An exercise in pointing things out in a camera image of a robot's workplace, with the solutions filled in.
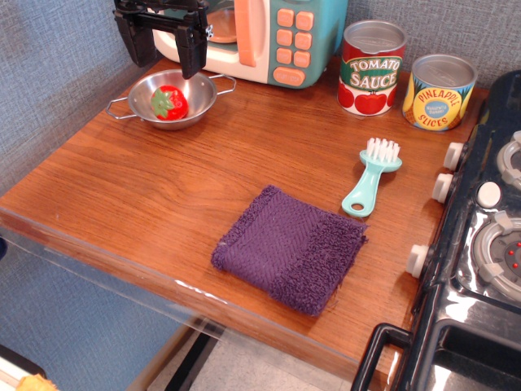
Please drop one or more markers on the tomato sauce can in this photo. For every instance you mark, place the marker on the tomato sauce can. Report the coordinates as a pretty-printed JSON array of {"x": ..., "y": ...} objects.
[{"x": 371, "y": 63}]

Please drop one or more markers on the red toy strawberry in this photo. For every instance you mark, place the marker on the red toy strawberry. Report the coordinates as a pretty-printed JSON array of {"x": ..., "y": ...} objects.
[{"x": 169, "y": 103}]

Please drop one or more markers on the yellow object at corner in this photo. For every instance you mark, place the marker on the yellow object at corner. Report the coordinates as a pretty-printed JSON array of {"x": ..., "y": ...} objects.
[{"x": 35, "y": 383}]

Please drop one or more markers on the white stove button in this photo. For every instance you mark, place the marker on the white stove button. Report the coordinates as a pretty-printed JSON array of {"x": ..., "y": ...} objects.
[{"x": 488, "y": 195}]

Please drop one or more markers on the grey stove burner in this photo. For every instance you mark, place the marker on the grey stove burner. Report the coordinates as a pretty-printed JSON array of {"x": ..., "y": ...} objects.
[
  {"x": 496, "y": 253},
  {"x": 509, "y": 173}
]

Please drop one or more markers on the teal toy microwave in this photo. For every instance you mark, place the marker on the teal toy microwave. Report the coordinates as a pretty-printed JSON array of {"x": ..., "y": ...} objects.
[{"x": 281, "y": 43}]

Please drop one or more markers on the purple towel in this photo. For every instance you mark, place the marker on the purple towel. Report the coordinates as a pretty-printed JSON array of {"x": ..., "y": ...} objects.
[{"x": 297, "y": 253}]

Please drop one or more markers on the teal dish brush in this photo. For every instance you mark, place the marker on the teal dish brush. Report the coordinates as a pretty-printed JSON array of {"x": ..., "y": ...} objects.
[{"x": 381, "y": 156}]

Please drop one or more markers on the white stove knob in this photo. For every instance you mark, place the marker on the white stove knob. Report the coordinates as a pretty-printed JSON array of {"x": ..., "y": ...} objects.
[
  {"x": 416, "y": 260},
  {"x": 453, "y": 155},
  {"x": 441, "y": 188}
]

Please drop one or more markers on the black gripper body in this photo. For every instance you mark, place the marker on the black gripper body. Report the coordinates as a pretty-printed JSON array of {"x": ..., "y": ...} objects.
[{"x": 165, "y": 16}]

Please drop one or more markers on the small steel pot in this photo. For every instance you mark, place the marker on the small steel pot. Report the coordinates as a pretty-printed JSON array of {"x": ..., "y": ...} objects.
[{"x": 201, "y": 93}]

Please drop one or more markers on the black toy stove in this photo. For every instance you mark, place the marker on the black toy stove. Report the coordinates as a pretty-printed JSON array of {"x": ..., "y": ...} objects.
[{"x": 465, "y": 334}]

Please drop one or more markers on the black oven door handle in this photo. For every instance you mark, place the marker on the black oven door handle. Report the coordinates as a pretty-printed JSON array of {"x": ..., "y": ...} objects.
[{"x": 382, "y": 335}]

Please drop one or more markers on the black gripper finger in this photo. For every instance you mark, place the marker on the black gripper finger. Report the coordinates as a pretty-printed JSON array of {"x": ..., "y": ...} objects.
[
  {"x": 138, "y": 40},
  {"x": 192, "y": 45}
]

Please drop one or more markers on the pineapple slices can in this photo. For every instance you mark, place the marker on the pineapple slices can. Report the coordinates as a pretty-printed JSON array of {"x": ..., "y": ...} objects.
[{"x": 439, "y": 90}]

